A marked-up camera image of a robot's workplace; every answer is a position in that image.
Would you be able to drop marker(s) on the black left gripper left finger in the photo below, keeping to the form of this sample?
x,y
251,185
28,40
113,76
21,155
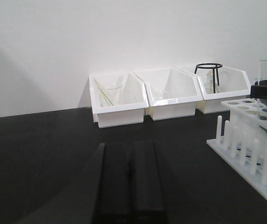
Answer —
x,y
99,194

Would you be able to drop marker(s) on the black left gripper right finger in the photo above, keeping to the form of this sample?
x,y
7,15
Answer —
x,y
147,195

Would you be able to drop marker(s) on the clear glass test tube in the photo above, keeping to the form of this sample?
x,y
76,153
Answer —
x,y
262,103

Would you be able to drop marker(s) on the white test tube rack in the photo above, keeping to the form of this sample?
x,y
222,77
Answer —
x,y
242,144

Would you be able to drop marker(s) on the white right storage bin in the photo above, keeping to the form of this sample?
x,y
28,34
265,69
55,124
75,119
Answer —
x,y
234,84

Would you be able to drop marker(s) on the white storage bin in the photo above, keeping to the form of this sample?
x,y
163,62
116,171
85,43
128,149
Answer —
x,y
132,103
234,84
183,93

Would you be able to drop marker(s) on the clear glass flask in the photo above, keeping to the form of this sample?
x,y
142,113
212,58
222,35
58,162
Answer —
x,y
209,83

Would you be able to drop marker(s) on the white left storage bin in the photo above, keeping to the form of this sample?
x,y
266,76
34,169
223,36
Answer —
x,y
132,103

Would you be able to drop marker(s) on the white middle storage bin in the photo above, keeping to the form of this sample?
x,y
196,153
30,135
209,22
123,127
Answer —
x,y
183,93

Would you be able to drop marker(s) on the clear glass beaker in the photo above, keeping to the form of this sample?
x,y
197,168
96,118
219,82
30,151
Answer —
x,y
110,93

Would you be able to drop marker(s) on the small glass dish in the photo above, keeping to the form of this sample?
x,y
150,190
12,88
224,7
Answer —
x,y
161,94

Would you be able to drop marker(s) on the black wire tripod stand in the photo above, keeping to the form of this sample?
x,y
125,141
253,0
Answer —
x,y
214,67

